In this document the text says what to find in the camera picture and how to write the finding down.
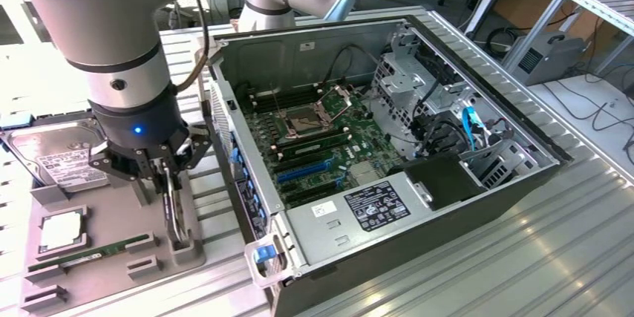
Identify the black open PC case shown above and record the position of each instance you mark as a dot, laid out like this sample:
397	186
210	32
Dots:
446	242

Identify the hard disk blue carrier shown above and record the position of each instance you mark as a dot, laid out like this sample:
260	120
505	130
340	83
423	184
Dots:
55	146

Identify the silver socket cover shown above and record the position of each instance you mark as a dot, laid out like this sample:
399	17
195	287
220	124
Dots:
339	99

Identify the green Dell motherboard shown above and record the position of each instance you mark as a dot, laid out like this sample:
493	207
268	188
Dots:
366	135

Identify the thin metal locking lever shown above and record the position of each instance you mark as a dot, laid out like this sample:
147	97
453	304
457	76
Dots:
276	98

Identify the CPU socket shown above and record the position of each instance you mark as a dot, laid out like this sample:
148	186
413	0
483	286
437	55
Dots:
302	122

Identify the silver CPU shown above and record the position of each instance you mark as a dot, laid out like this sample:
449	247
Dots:
60	229

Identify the silver power supply unit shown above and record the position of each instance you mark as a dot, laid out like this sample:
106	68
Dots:
327	235

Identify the silver perforated drive cage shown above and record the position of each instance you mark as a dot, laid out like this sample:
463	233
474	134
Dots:
394	129

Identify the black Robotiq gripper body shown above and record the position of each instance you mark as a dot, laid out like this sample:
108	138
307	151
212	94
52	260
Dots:
139	124

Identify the silver disk bay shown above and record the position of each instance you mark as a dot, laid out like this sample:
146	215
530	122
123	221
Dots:
495	172

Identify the green RAM stick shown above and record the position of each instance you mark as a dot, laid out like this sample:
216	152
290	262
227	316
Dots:
307	150
99	252

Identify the blue expansion slot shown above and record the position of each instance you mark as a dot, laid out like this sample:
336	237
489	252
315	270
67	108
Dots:
302	173

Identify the blue case latch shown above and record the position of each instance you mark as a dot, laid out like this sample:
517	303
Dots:
262	254

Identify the grey parts rack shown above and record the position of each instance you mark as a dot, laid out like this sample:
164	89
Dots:
99	220

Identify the black plastic air shroud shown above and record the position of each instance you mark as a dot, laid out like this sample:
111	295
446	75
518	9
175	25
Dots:
435	179

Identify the silver chipset heatsink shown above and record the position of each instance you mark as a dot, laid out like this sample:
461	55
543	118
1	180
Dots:
363	173

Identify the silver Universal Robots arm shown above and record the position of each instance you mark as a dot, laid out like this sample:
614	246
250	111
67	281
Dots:
99	35

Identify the green graphics card black cooler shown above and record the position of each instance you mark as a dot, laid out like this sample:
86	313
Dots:
175	213

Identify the grey computer tower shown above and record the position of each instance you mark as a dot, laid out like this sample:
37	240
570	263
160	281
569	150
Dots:
554	59

